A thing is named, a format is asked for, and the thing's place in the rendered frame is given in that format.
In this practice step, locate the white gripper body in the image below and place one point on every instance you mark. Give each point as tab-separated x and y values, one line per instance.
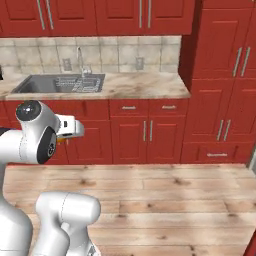
79	129

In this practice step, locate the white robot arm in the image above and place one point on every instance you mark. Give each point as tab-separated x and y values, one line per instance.
31	140

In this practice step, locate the red base cupboard run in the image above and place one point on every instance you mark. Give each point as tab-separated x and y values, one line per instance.
130	133

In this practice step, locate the grey steel sink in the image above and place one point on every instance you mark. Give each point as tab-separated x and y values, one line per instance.
36	84

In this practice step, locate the silver tap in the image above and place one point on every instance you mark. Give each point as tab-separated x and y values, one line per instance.
81	63

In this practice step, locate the red tall cupboard unit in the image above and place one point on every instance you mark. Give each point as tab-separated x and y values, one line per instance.
220	83

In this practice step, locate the grey wall socket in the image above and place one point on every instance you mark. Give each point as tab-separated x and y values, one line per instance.
67	64
139	63

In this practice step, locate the red wall cupboard run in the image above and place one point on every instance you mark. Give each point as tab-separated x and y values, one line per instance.
100	16

